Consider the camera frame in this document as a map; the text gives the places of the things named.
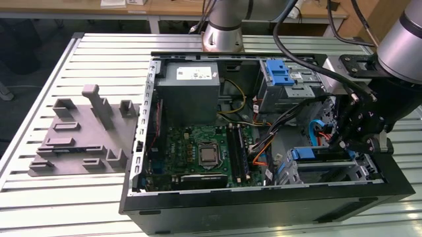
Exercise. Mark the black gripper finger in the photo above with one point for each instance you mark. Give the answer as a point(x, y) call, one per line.
point(345, 123)
point(370, 133)

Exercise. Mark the hard disk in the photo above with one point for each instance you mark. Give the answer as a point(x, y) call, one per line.
point(300, 153)

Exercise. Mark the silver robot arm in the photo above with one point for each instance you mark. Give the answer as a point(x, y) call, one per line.
point(221, 39)

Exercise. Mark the metal disk bay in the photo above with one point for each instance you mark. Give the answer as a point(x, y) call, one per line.
point(329, 166)

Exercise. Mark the metal optical drive cage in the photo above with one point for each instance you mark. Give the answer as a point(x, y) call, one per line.
point(289, 98)

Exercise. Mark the blue drive latch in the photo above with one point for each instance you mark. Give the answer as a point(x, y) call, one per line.
point(277, 74)

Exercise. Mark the RAM stick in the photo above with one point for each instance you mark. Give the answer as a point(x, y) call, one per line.
point(243, 153)

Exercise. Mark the wooden cabinet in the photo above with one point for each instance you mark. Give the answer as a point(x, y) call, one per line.
point(384, 14)

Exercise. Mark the silver CPU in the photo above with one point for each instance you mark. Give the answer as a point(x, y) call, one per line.
point(208, 155)

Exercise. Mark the CPU socket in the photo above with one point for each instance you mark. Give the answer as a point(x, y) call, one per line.
point(208, 166)

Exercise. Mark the grey power supply unit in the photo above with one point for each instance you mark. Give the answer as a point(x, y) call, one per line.
point(187, 103)

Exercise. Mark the black graphics card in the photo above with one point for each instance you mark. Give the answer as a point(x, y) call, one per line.
point(201, 181)

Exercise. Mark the black PC case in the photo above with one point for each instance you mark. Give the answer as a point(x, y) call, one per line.
point(229, 209)

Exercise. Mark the green motherboard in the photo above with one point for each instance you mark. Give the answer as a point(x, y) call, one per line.
point(177, 138)

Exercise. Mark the grey parts rack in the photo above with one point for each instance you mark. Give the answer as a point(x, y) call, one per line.
point(88, 138)

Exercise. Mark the small white box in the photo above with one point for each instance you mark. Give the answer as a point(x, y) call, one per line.
point(136, 2)

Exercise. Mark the wooden desk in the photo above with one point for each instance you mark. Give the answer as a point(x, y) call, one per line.
point(98, 11)

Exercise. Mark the grey table leg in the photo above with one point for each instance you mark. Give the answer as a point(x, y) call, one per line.
point(6, 92)

